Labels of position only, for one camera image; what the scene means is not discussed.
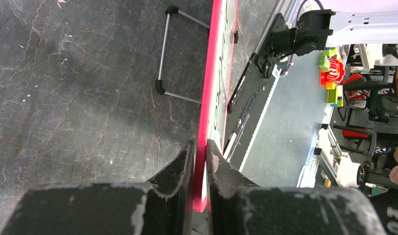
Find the colourful toy brick pile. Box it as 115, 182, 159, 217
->
318, 47, 345, 107

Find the small black clip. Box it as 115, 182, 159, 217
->
233, 30, 239, 44

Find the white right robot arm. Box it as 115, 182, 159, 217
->
255, 9, 398, 78

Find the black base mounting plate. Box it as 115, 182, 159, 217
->
223, 13, 288, 171

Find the pink framed whiteboard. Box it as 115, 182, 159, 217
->
192, 0, 238, 212

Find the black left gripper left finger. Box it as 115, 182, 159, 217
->
2, 141, 194, 235

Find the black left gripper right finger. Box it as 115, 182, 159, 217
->
206, 140, 385, 235

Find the silver whiteboard wire stand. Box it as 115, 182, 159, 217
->
154, 5, 211, 105

